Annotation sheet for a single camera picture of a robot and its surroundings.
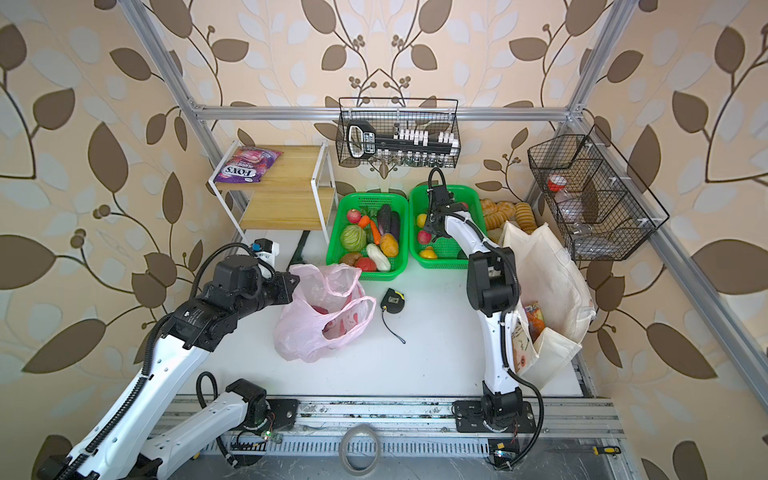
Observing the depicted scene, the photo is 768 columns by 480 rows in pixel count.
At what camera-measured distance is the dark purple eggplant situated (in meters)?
1.10

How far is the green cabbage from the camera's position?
3.39 feet

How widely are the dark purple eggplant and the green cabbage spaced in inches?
3.9
